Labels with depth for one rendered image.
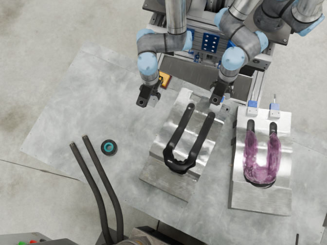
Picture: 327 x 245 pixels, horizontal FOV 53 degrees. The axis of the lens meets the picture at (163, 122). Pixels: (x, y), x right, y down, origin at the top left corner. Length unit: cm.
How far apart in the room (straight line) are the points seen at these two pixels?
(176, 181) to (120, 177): 28
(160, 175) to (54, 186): 119
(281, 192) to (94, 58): 117
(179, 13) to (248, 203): 86
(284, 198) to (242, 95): 104
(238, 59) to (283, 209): 72
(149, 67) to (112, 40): 164
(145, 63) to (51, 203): 159
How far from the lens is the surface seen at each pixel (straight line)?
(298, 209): 172
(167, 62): 248
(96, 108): 176
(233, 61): 120
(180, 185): 157
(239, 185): 154
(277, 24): 166
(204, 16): 179
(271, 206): 157
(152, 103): 156
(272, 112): 169
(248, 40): 128
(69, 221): 253
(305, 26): 150
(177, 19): 128
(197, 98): 167
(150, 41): 132
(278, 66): 282
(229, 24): 130
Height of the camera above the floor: 242
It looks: 73 degrees down
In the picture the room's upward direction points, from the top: 7 degrees counter-clockwise
